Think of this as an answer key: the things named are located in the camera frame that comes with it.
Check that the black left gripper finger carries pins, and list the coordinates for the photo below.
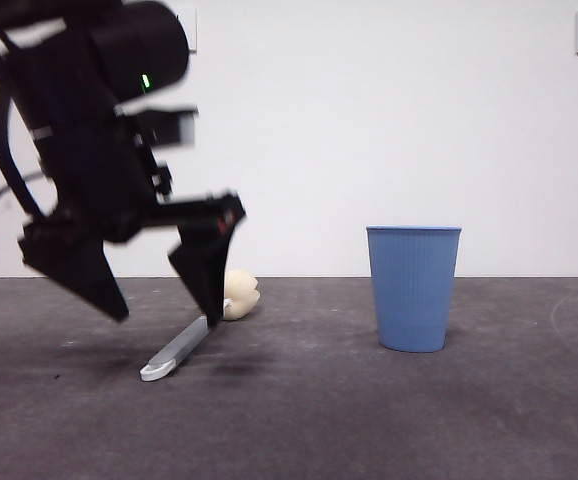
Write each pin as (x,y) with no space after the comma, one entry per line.
(204,270)
(79,270)

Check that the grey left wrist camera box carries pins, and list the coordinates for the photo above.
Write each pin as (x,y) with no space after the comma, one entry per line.
(186,130)

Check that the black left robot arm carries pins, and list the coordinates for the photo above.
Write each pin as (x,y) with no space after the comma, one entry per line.
(134,40)

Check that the blue ribbed plastic cup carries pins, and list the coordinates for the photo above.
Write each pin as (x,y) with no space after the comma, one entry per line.
(414,290)

